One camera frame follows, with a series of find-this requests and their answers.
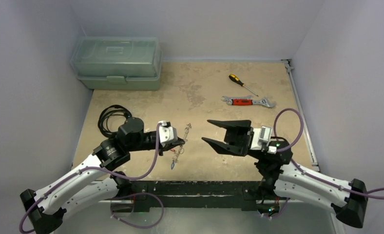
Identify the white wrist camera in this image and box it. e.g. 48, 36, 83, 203
158, 120, 178, 146
250, 126, 277, 154

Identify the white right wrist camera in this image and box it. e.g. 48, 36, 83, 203
250, 126, 277, 154

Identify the yellow black screwdriver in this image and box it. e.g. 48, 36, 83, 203
229, 74, 259, 97

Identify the coiled black cable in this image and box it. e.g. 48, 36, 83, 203
97, 104, 133, 137

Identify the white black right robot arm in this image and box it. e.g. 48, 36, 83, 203
202, 120, 368, 228

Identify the green plastic toolbox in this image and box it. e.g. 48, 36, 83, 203
70, 37, 163, 91

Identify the perforated metal key plate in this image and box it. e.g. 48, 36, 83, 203
171, 123, 192, 170

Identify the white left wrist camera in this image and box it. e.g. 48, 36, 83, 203
158, 120, 178, 146

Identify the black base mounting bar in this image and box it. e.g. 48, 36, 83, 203
109, 175, 286, 214

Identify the red handled adjustable wrench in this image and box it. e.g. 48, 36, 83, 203
221, 95, 276, 108

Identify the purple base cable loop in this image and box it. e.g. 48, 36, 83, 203
110, 193, 165, 229

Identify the aluminium side rail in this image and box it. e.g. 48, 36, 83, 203
281, 59, 320, 172

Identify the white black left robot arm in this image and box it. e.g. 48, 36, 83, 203
19, 117, 185, 234

